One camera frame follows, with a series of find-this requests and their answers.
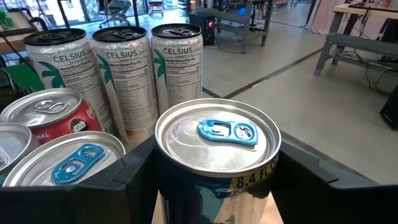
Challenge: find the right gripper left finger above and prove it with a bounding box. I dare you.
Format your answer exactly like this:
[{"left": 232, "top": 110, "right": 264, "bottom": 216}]
[{"left": 0, "top": 135, "right": 159, "bottom": 224}]

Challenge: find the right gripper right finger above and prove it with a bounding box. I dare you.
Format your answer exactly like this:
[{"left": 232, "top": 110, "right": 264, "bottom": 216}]
[{"left": 272, "top": 130, "right": 398, "bottom": 224}]

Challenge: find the blue silver Red Bull can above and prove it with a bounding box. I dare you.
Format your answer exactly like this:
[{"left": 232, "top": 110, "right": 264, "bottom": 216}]
[
  {"left": 2, "top": 130, "right": 127, "bottom": 187},
  {"left": 154, "top": 98, "right": 282, "bottom": 224},
  {"left": 0, "top": 122, "right": 40, "bottom": 175}
]

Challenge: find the red Coca-Cola can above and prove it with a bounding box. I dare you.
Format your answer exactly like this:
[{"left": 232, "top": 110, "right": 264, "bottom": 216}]
[{"left": 0, "top": 88, "right": 103, "bottom": 146}]

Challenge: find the white Celsius peach can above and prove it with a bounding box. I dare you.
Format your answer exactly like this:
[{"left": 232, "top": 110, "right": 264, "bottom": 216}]
[{"left": 92, "top": 26, "right": 159, "bottom": 150}]

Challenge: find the white Celsius palm can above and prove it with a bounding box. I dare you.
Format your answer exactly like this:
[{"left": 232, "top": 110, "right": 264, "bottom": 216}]
[
  {"left": 151, "top": 23, "right": 204, "bottom": 116},
  {"left": 24, "top": 27, "right": 114, "bottom": 134}
]

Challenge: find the black computer tower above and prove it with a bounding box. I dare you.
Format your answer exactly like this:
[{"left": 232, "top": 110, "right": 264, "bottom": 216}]
[{"left": 379, "top": 86, "right": 398, "bottom": 131}]

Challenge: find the wood-topped grey desk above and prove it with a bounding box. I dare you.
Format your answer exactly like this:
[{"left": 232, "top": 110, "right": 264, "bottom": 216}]
[{"left": 313, "top": 2, "right": 398, "bottom": 94}]

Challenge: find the pink fabric panel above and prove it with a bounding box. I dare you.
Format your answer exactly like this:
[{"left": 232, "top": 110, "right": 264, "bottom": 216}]
[{"left": 307, "top": 0, "right": 340, "bottom": 35}]

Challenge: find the black rolling office chair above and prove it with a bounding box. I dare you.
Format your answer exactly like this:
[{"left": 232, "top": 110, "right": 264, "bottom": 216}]
[{"left": 98, "top": 0, "right": 133, "bottom": 29}]

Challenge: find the black computer with pink light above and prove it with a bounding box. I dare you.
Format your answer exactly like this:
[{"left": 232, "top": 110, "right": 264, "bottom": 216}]
[{"left": 189, "top": 12, "right": 216, "bottom": 47}]

